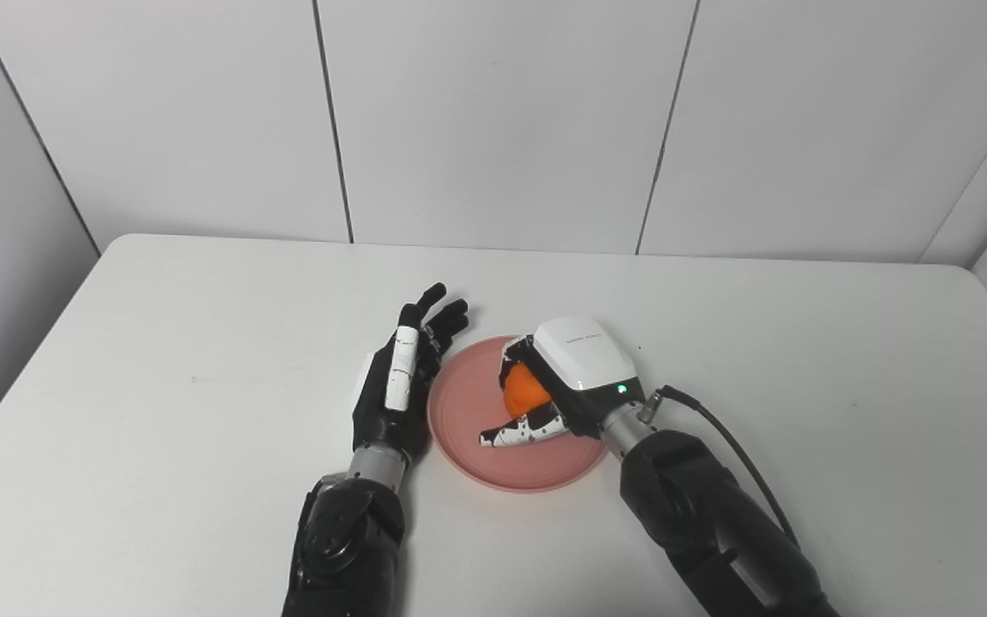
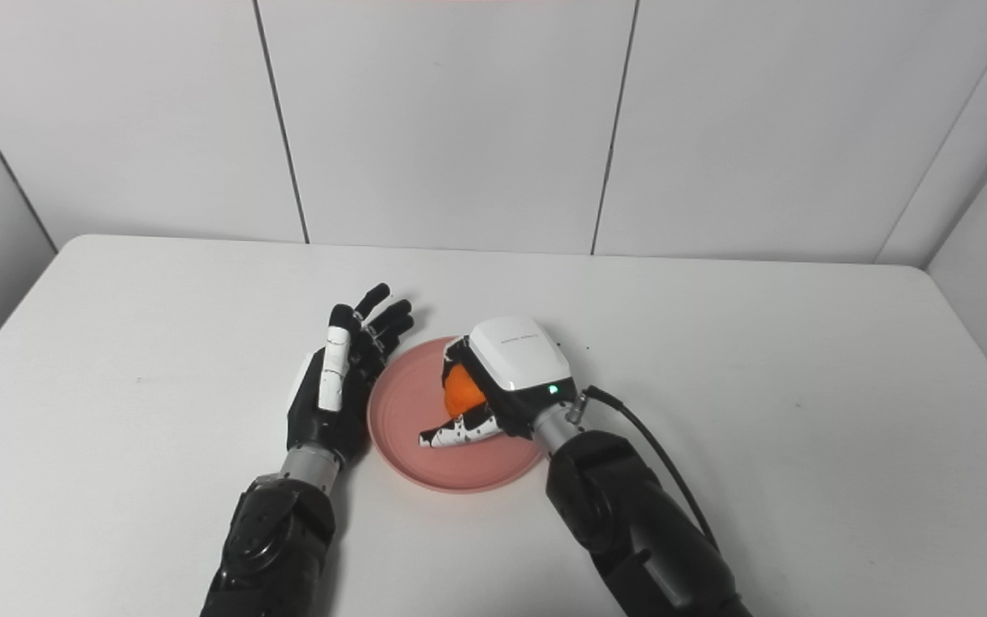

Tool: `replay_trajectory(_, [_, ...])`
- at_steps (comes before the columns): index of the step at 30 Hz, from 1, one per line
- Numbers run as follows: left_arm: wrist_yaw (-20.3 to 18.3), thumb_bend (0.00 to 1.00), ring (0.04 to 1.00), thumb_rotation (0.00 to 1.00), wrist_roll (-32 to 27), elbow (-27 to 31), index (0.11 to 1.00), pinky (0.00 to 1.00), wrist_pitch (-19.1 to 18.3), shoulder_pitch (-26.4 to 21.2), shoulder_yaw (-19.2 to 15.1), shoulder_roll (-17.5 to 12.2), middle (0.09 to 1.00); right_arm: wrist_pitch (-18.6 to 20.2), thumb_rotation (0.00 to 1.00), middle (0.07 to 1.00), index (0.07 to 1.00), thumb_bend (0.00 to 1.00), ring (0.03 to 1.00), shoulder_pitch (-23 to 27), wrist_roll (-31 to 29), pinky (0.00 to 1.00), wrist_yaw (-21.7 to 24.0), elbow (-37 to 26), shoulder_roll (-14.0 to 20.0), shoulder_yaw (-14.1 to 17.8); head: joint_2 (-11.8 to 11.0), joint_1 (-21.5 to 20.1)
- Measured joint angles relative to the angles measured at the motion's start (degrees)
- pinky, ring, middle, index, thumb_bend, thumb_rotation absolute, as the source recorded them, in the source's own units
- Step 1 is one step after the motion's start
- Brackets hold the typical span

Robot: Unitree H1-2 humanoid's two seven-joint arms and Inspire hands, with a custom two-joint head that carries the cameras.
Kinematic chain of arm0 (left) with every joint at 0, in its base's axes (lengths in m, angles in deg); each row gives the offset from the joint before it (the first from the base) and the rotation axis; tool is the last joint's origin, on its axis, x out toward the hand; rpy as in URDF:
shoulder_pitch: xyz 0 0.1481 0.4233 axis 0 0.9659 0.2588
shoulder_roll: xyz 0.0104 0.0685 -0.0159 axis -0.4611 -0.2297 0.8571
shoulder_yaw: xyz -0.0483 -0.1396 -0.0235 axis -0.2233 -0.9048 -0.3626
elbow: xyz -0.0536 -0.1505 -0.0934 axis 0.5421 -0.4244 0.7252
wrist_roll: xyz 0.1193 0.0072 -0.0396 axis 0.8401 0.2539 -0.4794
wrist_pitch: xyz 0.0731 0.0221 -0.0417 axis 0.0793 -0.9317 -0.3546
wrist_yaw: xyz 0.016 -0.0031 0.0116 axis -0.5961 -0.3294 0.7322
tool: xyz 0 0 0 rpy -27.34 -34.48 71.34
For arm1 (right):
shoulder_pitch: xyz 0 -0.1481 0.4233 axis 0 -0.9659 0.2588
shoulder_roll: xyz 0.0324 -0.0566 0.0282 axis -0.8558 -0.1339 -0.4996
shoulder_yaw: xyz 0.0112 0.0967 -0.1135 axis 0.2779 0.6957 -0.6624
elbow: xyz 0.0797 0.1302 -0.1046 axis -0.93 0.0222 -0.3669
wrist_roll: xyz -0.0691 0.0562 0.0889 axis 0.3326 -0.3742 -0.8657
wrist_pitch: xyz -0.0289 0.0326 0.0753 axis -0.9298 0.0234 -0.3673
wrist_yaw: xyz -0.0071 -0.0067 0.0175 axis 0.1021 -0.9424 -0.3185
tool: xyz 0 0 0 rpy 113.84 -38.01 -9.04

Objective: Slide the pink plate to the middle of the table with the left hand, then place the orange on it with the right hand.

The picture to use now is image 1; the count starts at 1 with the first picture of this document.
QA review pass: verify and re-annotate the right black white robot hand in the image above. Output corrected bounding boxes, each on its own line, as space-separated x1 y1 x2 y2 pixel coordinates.
479 314 642 450

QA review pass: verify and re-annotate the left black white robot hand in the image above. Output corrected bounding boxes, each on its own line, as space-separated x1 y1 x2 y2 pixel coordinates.
351 282 470 468

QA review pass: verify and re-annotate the orange fruit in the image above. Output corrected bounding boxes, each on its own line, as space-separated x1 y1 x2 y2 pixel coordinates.
502 363 554 418

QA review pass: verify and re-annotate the pink round plate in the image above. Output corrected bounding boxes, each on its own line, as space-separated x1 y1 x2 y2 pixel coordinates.
427 335 611 494

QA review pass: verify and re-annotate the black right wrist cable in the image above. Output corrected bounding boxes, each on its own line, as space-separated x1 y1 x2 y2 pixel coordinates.
636 385 803 551

